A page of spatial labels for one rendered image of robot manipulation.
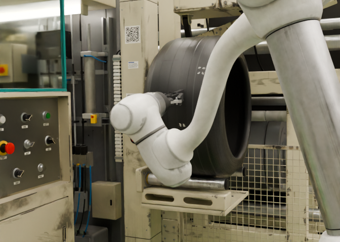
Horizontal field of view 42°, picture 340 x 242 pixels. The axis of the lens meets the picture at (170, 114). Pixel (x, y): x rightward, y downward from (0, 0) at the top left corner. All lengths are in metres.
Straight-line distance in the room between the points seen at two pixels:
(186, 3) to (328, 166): 1.46
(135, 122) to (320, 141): 0.55
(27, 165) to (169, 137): 0.71
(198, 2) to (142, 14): 0.32
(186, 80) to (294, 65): 0.84
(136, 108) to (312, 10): 0.56
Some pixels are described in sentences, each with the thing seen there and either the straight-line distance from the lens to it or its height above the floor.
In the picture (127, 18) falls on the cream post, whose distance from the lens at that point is 1.96.
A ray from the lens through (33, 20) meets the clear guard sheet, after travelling 1.76.
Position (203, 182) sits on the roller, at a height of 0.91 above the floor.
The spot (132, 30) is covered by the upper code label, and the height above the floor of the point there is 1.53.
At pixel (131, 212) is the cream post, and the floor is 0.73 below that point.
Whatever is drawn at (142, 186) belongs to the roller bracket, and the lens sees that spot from 1.83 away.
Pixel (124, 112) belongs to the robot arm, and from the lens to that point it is 1.19.
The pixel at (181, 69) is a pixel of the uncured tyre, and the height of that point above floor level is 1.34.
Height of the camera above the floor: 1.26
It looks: 3 degrees down
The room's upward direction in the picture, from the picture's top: 1 degrees counter-clockwise
